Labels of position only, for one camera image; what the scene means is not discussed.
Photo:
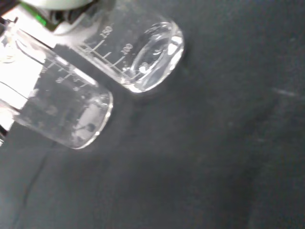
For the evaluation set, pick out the black bench cloth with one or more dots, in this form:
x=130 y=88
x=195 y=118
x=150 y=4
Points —
x=190 y=155

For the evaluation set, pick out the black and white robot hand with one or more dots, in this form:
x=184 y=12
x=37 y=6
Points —
x=59 y=14

